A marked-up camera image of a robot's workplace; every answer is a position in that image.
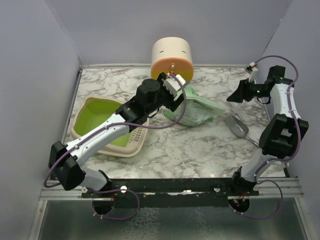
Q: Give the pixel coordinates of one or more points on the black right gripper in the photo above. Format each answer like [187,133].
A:
[242,92]

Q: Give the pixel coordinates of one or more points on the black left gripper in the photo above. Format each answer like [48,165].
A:
[172,105]

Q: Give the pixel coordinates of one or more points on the grey plastic bag clip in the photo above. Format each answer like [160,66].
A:
[235,111]

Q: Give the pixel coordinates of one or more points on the silver metal scoop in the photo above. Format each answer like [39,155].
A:
[239,129]

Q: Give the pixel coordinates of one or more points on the green cat litter bag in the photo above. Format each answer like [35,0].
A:
[199,109]

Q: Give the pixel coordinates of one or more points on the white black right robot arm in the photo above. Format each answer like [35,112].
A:
[282,136]

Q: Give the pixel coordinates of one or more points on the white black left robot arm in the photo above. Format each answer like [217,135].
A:
[66,161]

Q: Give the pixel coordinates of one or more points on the beige green litter box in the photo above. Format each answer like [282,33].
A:
[95,110]

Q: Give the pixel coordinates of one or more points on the cream round drawer cabinet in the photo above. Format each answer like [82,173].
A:
[172,54]

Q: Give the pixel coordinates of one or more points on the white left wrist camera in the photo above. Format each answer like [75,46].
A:
[174,83]

